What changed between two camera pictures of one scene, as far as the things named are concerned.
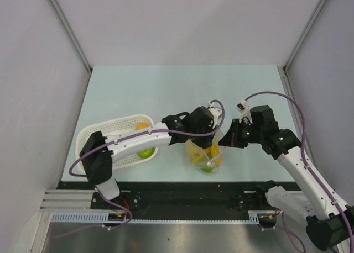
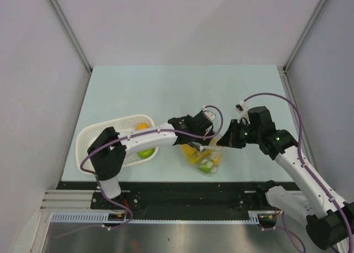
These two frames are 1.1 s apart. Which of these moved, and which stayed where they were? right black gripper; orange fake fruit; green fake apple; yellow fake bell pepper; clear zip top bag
Moved: yellow fake bell pepper; clear zip top bag
Stayed: right black gripper; green fake apple; orange fake fruit
